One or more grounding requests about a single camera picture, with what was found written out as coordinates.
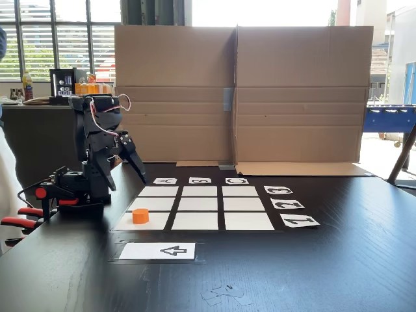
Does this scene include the dark sideboard counter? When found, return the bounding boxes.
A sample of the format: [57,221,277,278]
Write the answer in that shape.
[0,104,86,196]

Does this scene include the black power cable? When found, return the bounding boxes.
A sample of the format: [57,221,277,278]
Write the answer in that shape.
[18,177,55,209]

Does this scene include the white arrow paper sheet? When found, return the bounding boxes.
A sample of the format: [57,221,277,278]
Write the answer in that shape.
[118,242,197,261]

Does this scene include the blue foosball table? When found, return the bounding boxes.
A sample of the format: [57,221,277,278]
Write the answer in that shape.
[363,103,416,148]

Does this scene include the clear tape scraps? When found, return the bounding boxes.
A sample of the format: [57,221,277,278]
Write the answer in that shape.
[200,283,255,307]

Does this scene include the orange juice carton pack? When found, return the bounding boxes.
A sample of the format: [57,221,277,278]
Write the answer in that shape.
[74,73,115,96]

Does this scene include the black clamp with red knob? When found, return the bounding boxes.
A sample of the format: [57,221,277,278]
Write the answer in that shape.
[34,181,81,224]

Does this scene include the paper label number 1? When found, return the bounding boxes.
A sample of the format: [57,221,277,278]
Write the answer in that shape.
[279,213,321,229]

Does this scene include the yellow drink bottle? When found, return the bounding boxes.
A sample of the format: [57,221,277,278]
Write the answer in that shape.
[21,71,34,101]

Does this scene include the red white servo cable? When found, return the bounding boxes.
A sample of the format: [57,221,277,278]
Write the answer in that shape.
[89,93,132,138]

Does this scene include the clamp with red handles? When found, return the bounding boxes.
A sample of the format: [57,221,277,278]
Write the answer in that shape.
[0,206,45,246]

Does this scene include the white nine-square grid sheet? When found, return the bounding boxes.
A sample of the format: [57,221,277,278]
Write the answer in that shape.
[112,185,285,232]

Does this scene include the black display fridge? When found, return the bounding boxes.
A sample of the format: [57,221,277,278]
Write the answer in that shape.
[49,67,86,106]

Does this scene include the brown cardboard panel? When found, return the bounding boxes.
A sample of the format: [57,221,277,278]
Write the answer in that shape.
[114,25,237,168]
[233,25,374,177]

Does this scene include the paper label number 2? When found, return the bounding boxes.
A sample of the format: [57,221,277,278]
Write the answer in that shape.
[270,199,306,210]

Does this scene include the window with dark frame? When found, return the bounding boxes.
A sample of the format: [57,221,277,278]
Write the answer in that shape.
[0,0,123,83]

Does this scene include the paper label number 3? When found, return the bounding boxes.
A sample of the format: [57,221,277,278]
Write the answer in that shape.
[263,185,294,195]

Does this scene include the round orange token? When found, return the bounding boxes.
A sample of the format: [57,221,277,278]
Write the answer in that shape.
[132,208,150,225]

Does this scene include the grey metal table leg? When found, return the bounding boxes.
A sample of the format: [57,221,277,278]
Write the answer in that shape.
[386,123,416,190]

